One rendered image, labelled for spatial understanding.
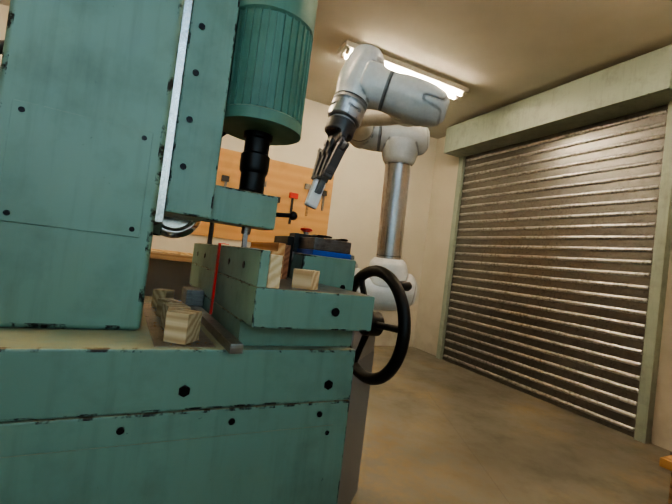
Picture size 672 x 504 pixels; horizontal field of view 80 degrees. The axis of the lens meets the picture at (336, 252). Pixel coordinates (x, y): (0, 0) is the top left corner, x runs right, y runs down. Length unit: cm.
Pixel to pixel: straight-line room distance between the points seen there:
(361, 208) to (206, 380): 422
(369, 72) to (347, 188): 367
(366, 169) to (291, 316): 429
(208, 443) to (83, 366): 21
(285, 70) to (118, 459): 70
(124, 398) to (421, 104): 87
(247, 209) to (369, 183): 407
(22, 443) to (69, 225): 29
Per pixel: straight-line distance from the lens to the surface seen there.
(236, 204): 81
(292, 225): 438
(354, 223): 470
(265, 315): 60
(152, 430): 66
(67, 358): 62
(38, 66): 76
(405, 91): 106
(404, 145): 159
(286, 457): 73
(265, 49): 85
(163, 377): 63
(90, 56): 76
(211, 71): 82
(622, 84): 374
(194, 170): 77
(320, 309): 64
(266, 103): 81
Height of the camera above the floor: 95
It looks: 1 degrees up
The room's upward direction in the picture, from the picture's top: 7 degrees clockwise
